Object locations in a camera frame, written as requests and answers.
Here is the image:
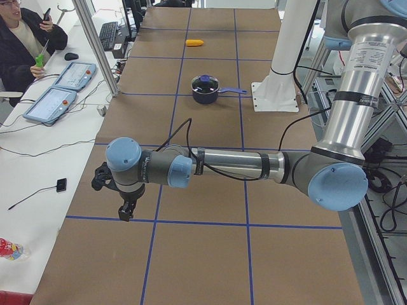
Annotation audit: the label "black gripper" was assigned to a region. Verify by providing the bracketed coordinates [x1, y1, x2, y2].
[118, 186, 145, 222]

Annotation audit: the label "glass pot lid blue knob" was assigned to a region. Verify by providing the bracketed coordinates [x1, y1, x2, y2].
[191, 74, 219, 94]

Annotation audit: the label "yellow corn cob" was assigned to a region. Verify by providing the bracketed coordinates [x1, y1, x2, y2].
[185, 39, 204, 47]

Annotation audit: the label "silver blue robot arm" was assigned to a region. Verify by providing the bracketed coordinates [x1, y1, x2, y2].
[92, 1, 406, 221]

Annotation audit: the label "small black square sensor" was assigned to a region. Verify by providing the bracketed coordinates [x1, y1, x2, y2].
[56, 178, 67, 193]

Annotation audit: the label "red plastic bottle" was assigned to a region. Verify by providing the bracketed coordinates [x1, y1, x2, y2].
[0, 238, 31, 261]

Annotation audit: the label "lower blue teach pendant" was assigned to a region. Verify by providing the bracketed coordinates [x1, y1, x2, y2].
[23, 86, 77, 125]

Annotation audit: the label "blue teach pendant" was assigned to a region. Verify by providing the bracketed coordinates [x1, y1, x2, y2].
[23, 86, 77, 125]
[53, 62, 97, 92]

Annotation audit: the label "dark blue saucepan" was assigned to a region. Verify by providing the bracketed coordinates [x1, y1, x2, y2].
[191, 74, 247, 105]

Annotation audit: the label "upper blue teach pendant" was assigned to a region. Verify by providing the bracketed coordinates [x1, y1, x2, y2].
[53, 62, 97, 92]

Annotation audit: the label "black computer mouse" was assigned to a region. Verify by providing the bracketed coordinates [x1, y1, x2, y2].
[64, 52, 79, 61]

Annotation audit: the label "black keyboard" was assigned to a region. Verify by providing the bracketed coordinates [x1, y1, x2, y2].
[99, 22, 118, 51]

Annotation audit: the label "seated person in black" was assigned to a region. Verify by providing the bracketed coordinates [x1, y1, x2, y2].
[1, 1, 68, 93]

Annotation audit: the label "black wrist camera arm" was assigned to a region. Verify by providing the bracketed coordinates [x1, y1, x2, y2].
[91, 162, 117, 191]

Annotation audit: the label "green handled tool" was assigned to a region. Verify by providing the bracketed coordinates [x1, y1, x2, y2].
[35, 39, 50, 67]

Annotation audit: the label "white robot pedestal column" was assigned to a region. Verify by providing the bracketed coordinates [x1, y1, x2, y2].
[251, 0, 319, 112]

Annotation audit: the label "aluminium frame post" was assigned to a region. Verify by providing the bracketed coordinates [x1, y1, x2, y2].
[72, 0, 119, 97]

